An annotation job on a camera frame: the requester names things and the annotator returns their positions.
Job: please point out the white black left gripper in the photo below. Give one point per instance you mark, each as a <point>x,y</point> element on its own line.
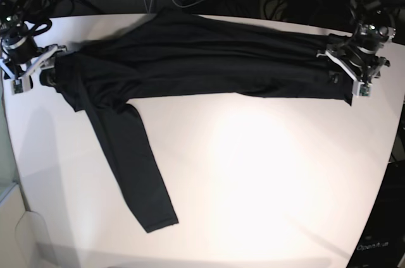
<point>357,59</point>

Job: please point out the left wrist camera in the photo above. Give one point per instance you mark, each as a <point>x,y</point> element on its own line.
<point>21,85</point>

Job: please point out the black OpenArm case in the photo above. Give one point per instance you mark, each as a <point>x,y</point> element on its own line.
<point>382,241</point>

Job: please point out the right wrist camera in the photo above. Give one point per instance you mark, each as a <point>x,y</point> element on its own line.
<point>361,89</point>

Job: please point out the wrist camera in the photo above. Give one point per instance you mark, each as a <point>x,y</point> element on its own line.
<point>361,89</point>
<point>21,85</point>

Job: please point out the black long sleeve shirt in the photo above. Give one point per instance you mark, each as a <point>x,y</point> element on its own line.
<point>177,54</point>

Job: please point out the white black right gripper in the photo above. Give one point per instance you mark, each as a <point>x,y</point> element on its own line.
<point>21,56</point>

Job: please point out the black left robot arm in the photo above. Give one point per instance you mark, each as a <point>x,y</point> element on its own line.
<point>22,20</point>

